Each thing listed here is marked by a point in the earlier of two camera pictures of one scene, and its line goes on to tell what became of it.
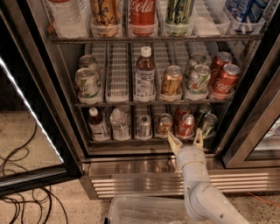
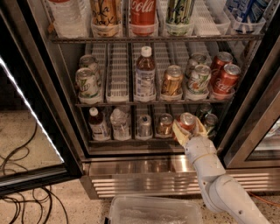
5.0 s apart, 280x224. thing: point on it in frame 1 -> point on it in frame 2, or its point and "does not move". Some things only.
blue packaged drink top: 246,15 does not move
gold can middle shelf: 171,84 does not move
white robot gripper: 190,154 -> 199,149
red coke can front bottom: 185,127 does not move
